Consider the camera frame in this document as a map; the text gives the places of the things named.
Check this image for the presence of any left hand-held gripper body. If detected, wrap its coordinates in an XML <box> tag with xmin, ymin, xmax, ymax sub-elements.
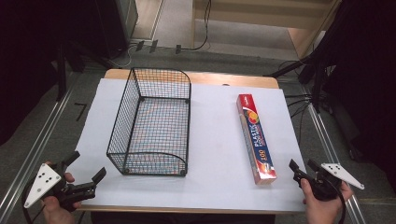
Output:
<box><xmin>23</xmin><ymin>161</ymin><xmax>96</xmax><ymax>213</ymax></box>

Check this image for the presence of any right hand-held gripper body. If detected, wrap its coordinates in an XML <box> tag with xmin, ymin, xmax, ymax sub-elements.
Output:
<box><xmin>293</xmin><ymin>162</ymin><xmax>365</xmax><ymax>202</ymax></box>

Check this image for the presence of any red blue plastic wrap box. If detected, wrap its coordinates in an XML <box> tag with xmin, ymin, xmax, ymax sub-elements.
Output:
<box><xmin>235</xmin><ymin>93</ymin><xmax>277</xmax><ymax>186</ymax></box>

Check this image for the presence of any black wire basket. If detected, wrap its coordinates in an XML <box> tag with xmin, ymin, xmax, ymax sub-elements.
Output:
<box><xmin>106</xmin><ymin>66</ymin><xmax>192</xmax><ymax>177</ymax></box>

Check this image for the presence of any person's right hand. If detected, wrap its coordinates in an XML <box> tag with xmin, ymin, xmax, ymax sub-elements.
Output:
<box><xmin>300</xmin><ymin>178</ymin><xmax>355</xmax><ymax>224</ymax></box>

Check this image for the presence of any person's left hand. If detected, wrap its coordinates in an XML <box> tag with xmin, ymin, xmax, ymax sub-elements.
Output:
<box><xmin>41</xmin><ymin>161</ymin><xmax>82</xmax><ymax>224</ymax></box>

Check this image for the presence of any black metal stand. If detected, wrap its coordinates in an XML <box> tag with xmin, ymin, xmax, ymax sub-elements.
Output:
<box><xmin>264</xmin><ymin>54</ymin><xmax>327</xmax><ymax>114</ymax></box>
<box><xmin>55</xmin><ymin>43</ymin><xmax>68</xmax><ymax>103</ymax></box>

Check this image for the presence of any white table sheet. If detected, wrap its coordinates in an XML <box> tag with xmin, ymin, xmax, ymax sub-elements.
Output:
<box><xmin>65</xmin><ymin>77</ymin><xmax>307</xmax><ymax>215</ymax></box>

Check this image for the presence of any person's dark clothing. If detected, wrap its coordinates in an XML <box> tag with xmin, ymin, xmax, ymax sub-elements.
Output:
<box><xmin>89</xmin><ymin>212</ymin><xmax>276</xmax><ymax>224</ymax></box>

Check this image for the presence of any dark cabinet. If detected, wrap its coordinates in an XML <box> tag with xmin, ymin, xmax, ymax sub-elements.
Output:
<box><xmin>92</xmin><ymin>0</ymin><xmax>140</xmax><ymax>60</ymax></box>

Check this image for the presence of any light wooden furniture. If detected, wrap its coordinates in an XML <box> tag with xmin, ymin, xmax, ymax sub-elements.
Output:
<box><xmin>191</xmin><ymin>0</ymin><xmax>343</xmax><ymax>60</ymax></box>

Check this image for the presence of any aluminium floor rail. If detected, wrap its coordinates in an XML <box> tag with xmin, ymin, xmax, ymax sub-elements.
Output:
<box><xmin>306</xmin><ymin>102</ymin><xmax>368</xmax><ymax>224</ymax></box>
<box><xmin>0</xmin><ymin>90</ymin><xmax>78</xmax><ymax>220</ymax></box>

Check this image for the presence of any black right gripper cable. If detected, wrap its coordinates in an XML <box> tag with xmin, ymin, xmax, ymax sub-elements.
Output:
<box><xmin>328</xmin><ymin>177</ymin><xmax>347</xmax><ymax>224</ymax></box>

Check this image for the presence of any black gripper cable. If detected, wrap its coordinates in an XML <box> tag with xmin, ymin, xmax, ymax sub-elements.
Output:
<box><xmin>328</xmin><ymin>177</ymin><xmax>347</xmax><ymax>224</ymax></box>
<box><xmin>21</xmin><ymin>185</ymin><xmax>48</xmax><ymax>224</ymax></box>

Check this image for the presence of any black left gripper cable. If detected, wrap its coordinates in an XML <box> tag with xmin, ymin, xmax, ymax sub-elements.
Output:
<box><xmin>21</xmin><ymin>185</ymin><xmax>48</xmax><ymax>224</ymax></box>

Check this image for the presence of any black floor cables bundle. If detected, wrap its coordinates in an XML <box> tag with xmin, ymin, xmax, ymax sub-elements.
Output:
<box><xmin>278</xmin><ymin>60</ymin><xmax>315</xmax><ymax>147</ymax></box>

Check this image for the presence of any white floor cable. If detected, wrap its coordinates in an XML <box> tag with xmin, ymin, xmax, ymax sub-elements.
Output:
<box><xmin>118</xmin><ymin>43</ymin><xmax>138</xmax><ymax>69</ymax></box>

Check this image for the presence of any black hanging cable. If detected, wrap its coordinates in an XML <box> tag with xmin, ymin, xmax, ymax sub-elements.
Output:
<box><xmin>178</xmin><ymin>0</ymin><xmax>213</xmax><ymax>52</ymax></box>

